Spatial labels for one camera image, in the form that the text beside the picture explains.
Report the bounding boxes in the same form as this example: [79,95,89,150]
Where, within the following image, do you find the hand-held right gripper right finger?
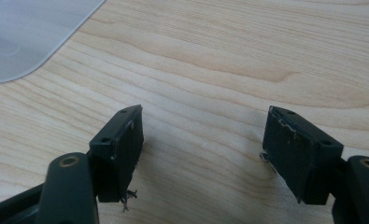
[260,105,345,205]

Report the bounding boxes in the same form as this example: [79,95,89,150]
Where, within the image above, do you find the translucent grey plastic mat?
[0,0,106,84]

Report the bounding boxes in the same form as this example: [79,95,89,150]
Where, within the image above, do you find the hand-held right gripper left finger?
[89,104,145,213]

